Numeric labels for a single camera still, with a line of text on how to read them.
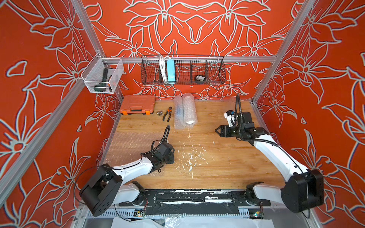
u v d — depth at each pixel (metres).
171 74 0.90
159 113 1.10
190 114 1.01
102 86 0.80
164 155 0.67
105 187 0.42
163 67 0.88
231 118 0.75
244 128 0.62
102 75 0.87
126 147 0.92
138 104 1.10
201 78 0.95
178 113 1.03
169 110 1.13
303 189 0.39
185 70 0.97
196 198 0.74
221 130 0.74
